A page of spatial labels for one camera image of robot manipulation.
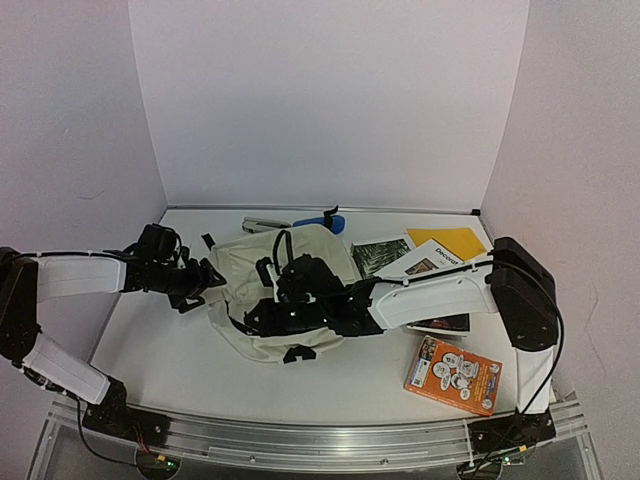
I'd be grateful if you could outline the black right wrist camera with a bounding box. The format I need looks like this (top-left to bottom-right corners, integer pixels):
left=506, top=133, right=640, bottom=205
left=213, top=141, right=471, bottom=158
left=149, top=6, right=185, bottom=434
left=255, top=229, right=296, bottom=296

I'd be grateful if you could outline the Three Days To See book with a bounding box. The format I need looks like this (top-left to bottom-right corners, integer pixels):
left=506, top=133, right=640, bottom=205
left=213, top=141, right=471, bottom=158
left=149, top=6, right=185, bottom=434
left=407, top=314, right=471, bottom=337

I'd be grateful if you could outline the white Decorate Furniture book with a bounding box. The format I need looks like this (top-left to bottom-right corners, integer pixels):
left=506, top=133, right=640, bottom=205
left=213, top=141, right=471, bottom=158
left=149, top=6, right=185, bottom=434
left=374, top=239, right=464, bottom=279

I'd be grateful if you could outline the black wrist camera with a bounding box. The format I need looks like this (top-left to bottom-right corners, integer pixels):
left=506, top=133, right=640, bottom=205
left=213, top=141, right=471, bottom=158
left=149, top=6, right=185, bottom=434
left=255, top=229, right=296, bottom=296
left=133, top=224, right=181, bottom=263

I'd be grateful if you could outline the silver stapler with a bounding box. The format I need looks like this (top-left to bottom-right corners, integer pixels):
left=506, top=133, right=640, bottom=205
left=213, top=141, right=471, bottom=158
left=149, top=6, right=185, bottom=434
left=241, top=217, right=292, bottom=234

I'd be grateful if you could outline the cream white backpack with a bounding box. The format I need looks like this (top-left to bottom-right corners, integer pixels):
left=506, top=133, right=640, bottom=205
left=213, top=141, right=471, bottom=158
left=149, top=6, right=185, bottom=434
left=204, top=225, right=361, bottom=363

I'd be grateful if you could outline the orange comic book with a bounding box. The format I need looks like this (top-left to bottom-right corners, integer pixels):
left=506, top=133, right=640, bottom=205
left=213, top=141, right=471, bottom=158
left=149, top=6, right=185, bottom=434
left=404, top=336, right=503, bottom=416

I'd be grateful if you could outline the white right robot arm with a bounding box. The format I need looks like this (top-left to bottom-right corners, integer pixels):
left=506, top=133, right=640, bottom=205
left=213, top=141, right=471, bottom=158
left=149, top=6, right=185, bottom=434
left=243, top=237, right=564, bottom=415

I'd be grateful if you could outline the yellow paper folder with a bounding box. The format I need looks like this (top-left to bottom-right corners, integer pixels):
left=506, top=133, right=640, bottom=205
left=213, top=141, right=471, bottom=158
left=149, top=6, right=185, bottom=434
left=407, top=227, right=487, bottom=261

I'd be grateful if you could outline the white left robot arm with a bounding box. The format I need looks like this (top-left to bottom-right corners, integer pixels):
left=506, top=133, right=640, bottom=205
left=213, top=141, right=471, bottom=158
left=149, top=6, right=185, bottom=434
left=1, top=247, right=226, bottom=435

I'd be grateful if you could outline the aluminium front rail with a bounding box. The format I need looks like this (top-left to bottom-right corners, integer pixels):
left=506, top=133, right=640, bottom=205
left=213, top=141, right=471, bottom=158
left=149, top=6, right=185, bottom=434
left=82, top=400, right=602, bottom=479

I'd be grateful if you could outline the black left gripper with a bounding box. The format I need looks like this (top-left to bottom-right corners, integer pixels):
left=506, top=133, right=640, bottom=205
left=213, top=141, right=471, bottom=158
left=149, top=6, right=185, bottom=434
left=150, top=256, right=225, bottom=313

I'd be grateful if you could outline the blue pencil case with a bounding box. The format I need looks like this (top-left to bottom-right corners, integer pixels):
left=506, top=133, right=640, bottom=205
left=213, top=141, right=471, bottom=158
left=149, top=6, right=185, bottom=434
left=292, top=213, right=346, bottom=235

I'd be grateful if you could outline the palm leaf cover book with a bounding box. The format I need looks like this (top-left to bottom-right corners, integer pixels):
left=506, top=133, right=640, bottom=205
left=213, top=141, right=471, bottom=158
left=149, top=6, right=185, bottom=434
left=350, top=235, right=415, bottom=279

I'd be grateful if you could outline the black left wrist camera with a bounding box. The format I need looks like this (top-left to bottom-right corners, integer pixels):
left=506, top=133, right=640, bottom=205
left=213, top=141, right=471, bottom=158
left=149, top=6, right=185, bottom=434
left=133, top=224, right=181, bottom=263

